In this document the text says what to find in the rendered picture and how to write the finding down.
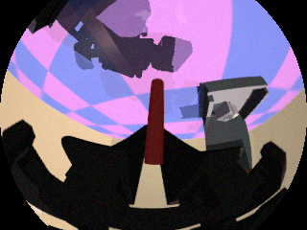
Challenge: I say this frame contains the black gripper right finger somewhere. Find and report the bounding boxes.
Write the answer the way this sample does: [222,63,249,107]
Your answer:
[160,127,244,206]

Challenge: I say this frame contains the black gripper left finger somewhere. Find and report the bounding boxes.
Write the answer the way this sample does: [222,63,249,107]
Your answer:
[61,126,147,206]

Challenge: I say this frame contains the dark red peg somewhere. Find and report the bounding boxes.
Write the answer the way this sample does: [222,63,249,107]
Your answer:
[145,78,165,165]

